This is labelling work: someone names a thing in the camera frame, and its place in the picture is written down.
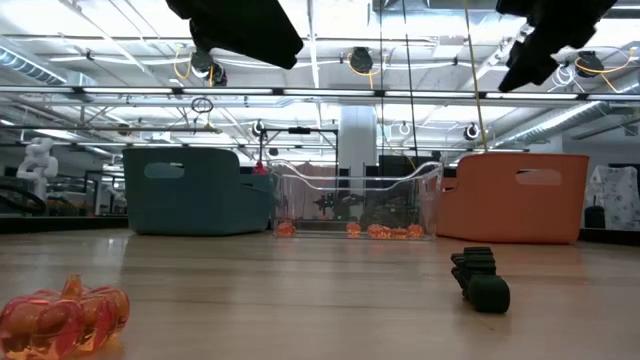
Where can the black plastic decoration piece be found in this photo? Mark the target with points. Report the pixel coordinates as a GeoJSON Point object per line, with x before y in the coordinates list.
{"type": "Point", "coordinates": [480, 280]}

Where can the clear plastic bin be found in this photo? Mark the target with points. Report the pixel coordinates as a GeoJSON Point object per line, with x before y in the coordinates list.
{"type": "Point", "coordinates": [280, 200]}

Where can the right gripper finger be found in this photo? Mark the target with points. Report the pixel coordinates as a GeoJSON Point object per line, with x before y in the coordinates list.
{"type": "Point", "coordinates": [532, 62]}

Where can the orange plastic bin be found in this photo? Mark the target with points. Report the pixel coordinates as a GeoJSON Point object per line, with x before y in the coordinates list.
{"type": "Point", "coordinates": [500, 215]}

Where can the small red object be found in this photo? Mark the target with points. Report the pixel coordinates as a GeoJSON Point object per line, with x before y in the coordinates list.
{"type": "Point", "coordinates": [259, 168]}

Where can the teal plastic bin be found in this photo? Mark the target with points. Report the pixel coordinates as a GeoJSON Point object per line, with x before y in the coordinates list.
{"type": "Point", "coordinates": [200, 210]}

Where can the white robot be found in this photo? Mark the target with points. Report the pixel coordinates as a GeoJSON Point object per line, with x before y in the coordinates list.
{"type": "Point", "coordinates": [37, 165]}

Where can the black gantry frame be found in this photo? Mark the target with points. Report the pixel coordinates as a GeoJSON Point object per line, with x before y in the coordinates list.
{"type": "Point", "coordinates": [300, 130]}

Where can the white patterned cloth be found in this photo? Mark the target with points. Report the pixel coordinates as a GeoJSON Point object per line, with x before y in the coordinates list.
{"type": "Point", "coordinates": [617, 185]}

